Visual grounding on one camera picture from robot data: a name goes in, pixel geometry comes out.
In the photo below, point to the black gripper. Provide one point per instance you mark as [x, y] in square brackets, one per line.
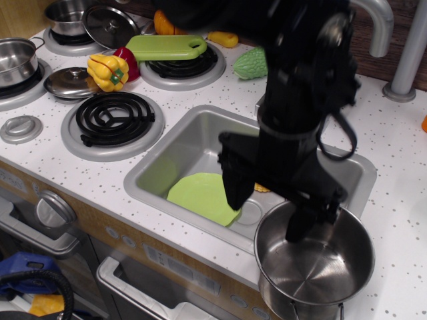
[288, 165]

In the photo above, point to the large steel pot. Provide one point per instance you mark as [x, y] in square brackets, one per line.
[317, 276]

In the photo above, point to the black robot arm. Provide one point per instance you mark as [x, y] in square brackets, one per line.
[311, 76]

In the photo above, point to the silver toy sink basin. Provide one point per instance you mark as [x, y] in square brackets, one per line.
[191, 146]

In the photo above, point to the steel pot lid front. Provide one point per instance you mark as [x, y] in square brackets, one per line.
[71, 83]

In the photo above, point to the steel pot lid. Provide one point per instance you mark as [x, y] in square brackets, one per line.
[109, 27]
[71, 83]

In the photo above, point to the steel pot lid back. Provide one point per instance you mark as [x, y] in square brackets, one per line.
[109, 27]

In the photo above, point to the steel pot left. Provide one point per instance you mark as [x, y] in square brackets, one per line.
[19, 61]

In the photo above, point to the yellow toy corn cob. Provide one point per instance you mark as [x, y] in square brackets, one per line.
[260, 188]

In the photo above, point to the green plastic plate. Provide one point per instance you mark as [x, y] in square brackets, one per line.
[204, 194]

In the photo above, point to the green toy bitter gourd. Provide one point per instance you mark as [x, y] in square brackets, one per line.
[251, 65]

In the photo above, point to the black coil burner back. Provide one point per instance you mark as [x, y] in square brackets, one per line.
[185, 68]

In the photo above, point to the black coil burner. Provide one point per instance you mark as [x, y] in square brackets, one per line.
[185, 68]
[111, 119]

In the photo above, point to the yellow toy squash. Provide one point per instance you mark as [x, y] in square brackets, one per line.
[225, 39]

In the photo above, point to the orange object at edge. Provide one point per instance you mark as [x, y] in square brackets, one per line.
[424, 124]

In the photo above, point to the grey metal pole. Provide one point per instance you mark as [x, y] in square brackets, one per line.
[401, 89]

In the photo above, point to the black coil burner front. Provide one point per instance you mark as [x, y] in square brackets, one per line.
[111, 119]

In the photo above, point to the red toy pepper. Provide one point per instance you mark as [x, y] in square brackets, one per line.
[129, 57]

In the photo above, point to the green plastic cutting board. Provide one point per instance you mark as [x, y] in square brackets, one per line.
[166, 47]

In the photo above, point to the yellow toy bell pepper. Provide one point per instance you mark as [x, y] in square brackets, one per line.
[109, 72]

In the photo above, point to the orange toy pumpkin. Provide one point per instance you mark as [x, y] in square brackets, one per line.
[164, 27]

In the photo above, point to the silver oven knob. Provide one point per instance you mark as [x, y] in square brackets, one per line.
[52, 211]

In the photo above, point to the silver toy faucet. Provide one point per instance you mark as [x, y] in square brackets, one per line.
[382, 18]

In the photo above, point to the yellow tape piece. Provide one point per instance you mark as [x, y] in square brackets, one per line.
[46, 304]

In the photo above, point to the silver dishwasher door handle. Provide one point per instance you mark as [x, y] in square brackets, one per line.
[147, 304]

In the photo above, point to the silver oven door handle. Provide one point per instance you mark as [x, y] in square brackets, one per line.
[62, 248]

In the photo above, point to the grey ring knob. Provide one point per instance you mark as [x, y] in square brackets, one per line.
[21, 129]

